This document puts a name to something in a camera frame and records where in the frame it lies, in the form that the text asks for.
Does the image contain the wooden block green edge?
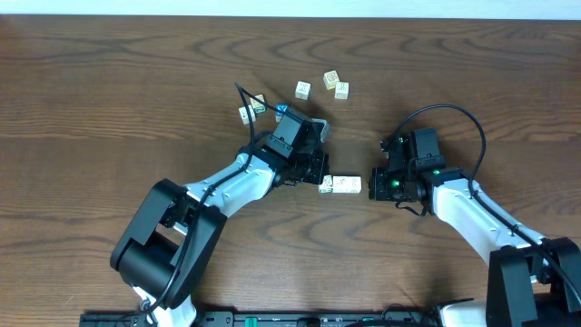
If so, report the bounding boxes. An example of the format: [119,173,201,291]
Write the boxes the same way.
[319,175,333,193]

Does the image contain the wooden block green L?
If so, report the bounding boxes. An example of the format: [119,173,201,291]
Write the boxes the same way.
[345,176,362,193]

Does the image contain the wooden block yellow violin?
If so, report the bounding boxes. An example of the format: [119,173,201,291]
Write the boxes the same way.
[332,175,350,193]

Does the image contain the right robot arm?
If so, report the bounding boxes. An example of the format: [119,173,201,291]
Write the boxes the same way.
[369,167,580,326]

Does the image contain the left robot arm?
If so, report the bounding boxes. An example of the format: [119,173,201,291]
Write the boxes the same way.
[110,148,329,326]

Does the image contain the wooden block blue X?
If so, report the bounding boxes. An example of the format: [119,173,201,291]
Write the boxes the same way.
[275,104,290,123]

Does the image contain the wooden block umbrella drawing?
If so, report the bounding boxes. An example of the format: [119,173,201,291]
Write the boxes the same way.
[295,81,311,100]

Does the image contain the wooden block green side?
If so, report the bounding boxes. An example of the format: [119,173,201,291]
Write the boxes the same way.
[251,94,267,114]

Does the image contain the wooden block red side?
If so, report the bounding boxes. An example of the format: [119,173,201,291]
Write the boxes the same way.
[334,82,350,100]

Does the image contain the wooden block green letter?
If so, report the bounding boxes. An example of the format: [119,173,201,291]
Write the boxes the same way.
[239,105,256,124]

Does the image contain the wooden block yellow side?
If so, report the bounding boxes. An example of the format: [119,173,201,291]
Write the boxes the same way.
[323,70,340,90]

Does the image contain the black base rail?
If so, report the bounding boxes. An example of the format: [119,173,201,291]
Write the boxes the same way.
[79,301,489,327]

